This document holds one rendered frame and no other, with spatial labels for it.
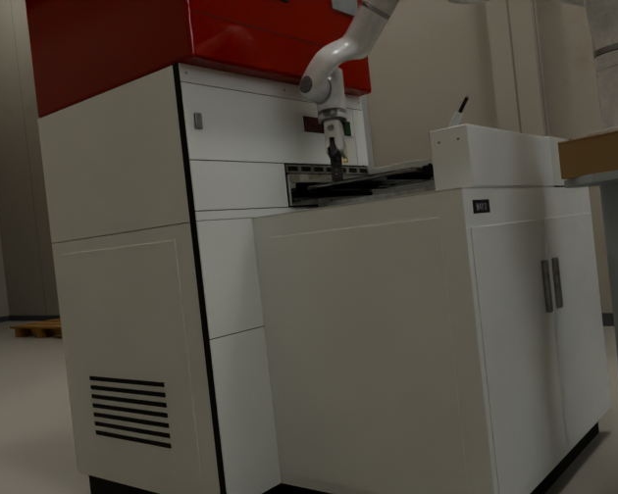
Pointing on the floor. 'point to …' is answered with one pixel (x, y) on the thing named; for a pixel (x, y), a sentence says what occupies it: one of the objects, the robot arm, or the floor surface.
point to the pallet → (39, 328)
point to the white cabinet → (434, 341)
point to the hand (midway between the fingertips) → (336, 173)
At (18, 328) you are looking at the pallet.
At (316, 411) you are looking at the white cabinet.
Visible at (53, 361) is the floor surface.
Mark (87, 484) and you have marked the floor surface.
